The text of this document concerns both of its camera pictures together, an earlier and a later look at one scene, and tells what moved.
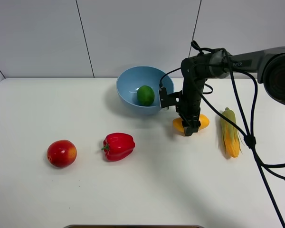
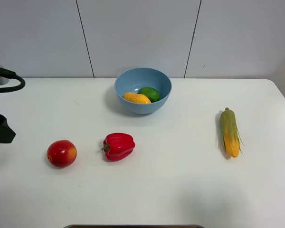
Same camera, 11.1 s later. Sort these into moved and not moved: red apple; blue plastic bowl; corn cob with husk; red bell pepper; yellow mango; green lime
Moved: yellow mango; green lime
Not moved: corn cob with husk; blue plastic bowl; red bell pepper; red apple
